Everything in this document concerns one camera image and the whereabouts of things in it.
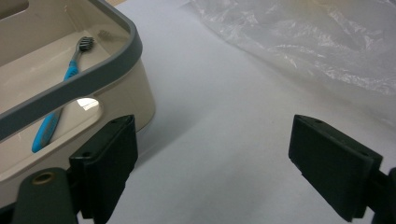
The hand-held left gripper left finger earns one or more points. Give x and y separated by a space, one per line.
106 161

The beige basket with grey rim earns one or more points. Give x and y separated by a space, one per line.
130 93

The blue toothbrush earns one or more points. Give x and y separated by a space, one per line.
71 70

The clear plastic bag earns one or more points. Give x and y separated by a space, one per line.
295 31

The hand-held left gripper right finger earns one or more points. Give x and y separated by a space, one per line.
333 168

